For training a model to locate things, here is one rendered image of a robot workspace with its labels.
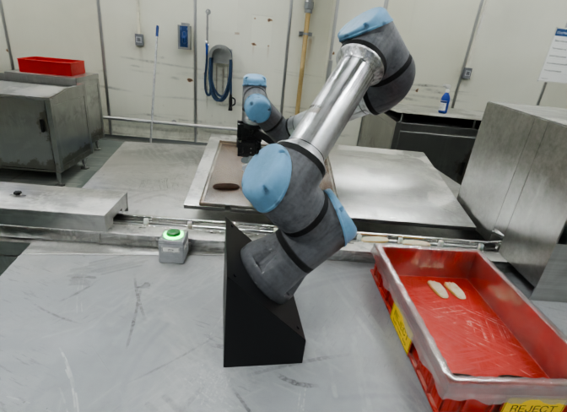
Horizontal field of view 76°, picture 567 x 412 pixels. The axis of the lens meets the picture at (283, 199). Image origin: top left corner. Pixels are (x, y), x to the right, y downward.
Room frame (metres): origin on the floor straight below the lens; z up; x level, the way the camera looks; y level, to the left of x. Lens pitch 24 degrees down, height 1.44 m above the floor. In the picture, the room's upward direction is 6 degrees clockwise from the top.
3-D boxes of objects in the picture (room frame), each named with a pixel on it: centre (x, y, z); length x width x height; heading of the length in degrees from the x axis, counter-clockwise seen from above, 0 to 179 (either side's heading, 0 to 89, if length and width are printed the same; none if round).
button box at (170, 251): (0.91, 0.30, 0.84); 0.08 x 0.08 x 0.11; 3
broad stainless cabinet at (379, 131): (3.31, -1.69, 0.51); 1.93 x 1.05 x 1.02; 93
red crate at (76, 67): (3.96, 2.55, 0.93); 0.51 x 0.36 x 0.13; 97
